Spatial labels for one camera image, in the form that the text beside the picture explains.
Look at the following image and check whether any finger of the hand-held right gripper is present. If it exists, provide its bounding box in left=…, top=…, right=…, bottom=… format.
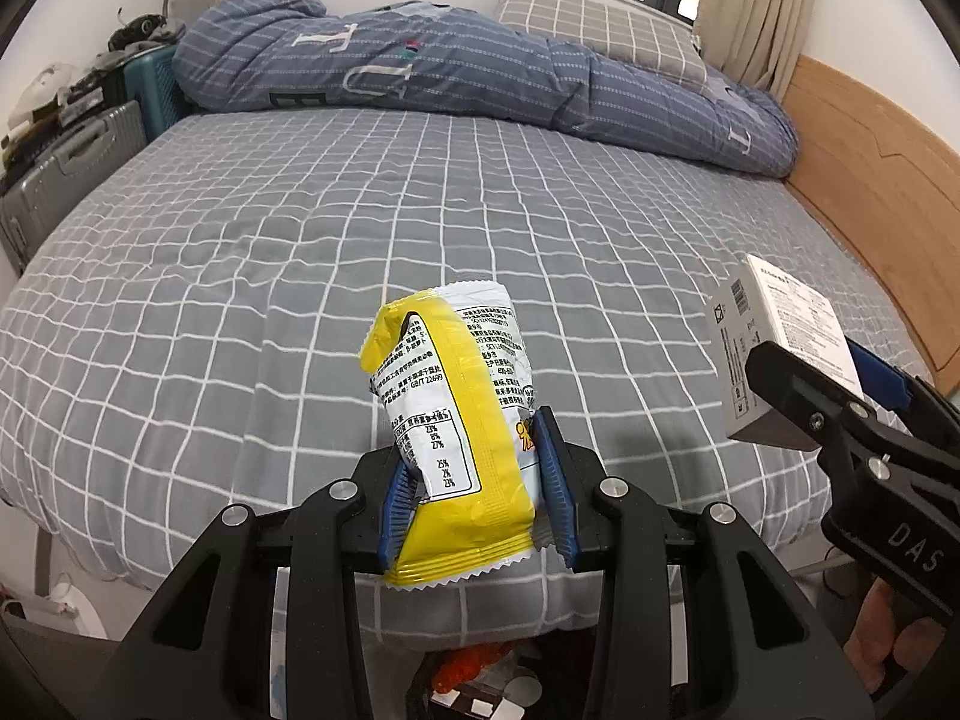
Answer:
left=847, top=337, right=960, bottom=430
left=745, top=341, right=893, bottom=460

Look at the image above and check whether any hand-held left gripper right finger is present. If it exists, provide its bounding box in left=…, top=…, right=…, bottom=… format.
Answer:
left=531, top=406, right=880, bottom=720

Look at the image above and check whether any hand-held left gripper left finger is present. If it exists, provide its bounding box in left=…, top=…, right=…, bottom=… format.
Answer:
left=103, top=448, right=422, bottom=720

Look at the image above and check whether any yellow snack packet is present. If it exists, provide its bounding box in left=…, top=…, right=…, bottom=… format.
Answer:
left=360, top=279, right=542, bottom=587

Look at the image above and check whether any white cardboard box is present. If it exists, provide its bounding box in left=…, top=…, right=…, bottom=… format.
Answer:
left=706, top=253, right=863, bottom=449

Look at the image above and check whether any black trash bin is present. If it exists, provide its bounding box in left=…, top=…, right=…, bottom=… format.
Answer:
left=375, top=619, right=601, bottom=720

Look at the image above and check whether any red plastic bag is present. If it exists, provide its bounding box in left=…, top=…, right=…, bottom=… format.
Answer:
left=429, top=641, right=522, bottom=697

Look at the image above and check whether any person's right hand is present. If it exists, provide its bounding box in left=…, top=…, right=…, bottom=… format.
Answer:
left=844, top=581, right=895, bottom=692

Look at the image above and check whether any wooden headboard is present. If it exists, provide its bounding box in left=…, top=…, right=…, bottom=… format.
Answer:
left=780, top=54, right=960, bottom=391

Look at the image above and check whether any grey checked bed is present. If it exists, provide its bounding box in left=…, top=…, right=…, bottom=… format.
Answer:
left=0, top=105, right=935, bottom=642

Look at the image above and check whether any beige curtain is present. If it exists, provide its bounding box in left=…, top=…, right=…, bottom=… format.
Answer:
left=694, top=0, right=822, bottom=95

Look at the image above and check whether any blue striped duvet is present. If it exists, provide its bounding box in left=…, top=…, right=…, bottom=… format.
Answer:
left=174, top=0, right=800, bottom=177

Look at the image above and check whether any grey checked pillow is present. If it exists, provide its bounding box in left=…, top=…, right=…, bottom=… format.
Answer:
left=493, top=0, right=710, bottom=87

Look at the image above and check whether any grey suitcase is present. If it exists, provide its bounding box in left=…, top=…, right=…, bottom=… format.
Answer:
left=0, top=99, right=147, bottom=275

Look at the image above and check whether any teal suitcase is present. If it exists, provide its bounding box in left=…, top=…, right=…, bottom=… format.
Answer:
left=120, top=45, right=185, bottom=140

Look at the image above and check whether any dark clutter pile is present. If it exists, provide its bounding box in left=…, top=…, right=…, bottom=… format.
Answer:
left=0, top=82, right=113, bottom=166

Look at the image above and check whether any black bag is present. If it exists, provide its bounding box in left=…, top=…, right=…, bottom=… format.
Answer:
left=109, top=11, right=185, bottom=53

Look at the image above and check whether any white rounded object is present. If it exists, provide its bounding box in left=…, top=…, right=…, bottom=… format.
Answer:
left=7, top=64, right=72, bottom=128

